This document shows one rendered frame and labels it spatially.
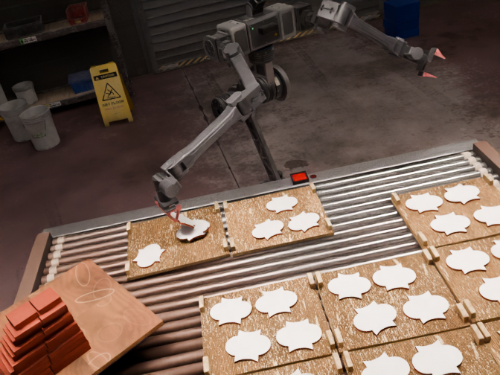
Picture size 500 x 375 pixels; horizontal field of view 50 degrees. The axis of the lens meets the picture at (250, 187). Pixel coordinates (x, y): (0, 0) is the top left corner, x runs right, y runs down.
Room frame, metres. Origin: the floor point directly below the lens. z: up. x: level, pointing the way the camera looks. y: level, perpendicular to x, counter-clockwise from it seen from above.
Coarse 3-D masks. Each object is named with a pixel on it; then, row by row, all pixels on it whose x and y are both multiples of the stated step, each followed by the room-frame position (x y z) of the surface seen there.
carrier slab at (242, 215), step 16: (288, 192) 1.95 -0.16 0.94; (304, 192) 1.92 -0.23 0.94; (240, 208) 1.89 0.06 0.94; (256, 208) 1.87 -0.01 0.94; (304, 208) 1.80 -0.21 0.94; (320, 208) 1.78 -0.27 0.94; (240, 224) 1.78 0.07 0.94; (256, 224) 1.76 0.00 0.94; (288, 224) 1.72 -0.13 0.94; (320, 224) 1.68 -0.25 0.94; (240, 240) 1.67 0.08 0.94; (256, 240) 1.65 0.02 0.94; (272, 240) 1.63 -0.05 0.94; (288, 240) 1.62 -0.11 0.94; (304, 240) 1.61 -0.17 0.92
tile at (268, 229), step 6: (264, 222) 1.75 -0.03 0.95; (270, 222) 1.74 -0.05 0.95; (276, 222) 1.73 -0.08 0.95; (282, 222) 1.72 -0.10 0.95; (258, 228) 1.71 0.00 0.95; (264, 228) 1.71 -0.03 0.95; (270, 228) 1.70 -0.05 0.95; (276, 228) 1.69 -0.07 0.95; (282, 228) 1.69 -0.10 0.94; (252, 234) 1.68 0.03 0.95; (258, 234) 1.68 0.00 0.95; (264, 234) 1.67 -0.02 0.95; (270, 234) 1.66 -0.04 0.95; (276, 234) 1.66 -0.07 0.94; (282, 234) 1.66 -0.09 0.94
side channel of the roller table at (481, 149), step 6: (474, 144) 2.02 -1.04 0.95; (480, 144) 2.01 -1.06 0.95; (486, 144) 2.00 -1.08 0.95; (474, 150) 2.02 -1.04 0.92; (480, 150) 1.97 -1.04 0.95; (486, 150) 1.95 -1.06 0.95; (492, 150) 1.94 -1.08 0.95; (480, 156) 1.96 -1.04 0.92; (486, 156) 1.91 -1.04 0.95; (492, 156) 1.90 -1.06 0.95; (498, 156) 1.89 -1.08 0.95; (486, 162) 1.91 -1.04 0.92; (492, 162) 1.86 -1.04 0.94; (498, 162) 1.85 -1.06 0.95; (492, 168) 1.86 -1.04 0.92; (498, 168) 1.81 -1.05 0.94; (498, 174) 1.81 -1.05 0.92
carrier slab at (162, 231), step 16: (208, 208) 1.94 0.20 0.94; (144, 224) 1.91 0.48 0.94; (160, 224) 1.89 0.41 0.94; (176, 224) 1.87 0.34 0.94; (128, 240) 1.82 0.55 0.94; (144, 240) 1.80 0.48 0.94; (160, 240) 1.77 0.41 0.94; (176, 240) 1.75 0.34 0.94; (192, 240) 1.73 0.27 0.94; (208, 240) 1.71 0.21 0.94; (128, 256) 1.71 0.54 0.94; (176, 256) 1.65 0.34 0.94; (192, 256) 1.63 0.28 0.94; (208, 256) 1.61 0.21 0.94; (224, 256) 1.61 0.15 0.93; (144, 272) 1.59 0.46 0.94; (160, 272) 1.59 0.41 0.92
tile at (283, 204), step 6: (276, 198) 1.90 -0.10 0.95; (282, 198) 1.89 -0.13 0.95; (288, 198) 1.89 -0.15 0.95; (294, 198) 1.88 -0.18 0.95; (270, 204) 1.87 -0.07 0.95; (276, 204) 1.86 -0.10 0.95; (282, 204) 1.85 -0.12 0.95; (288, 204) 1.84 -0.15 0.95; (294, 204) 1.83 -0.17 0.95; (270, 210) 1.83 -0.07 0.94; (276, 210) 1.82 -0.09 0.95; (282, 210) 1.81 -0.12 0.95; (288, 210) 1.81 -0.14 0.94
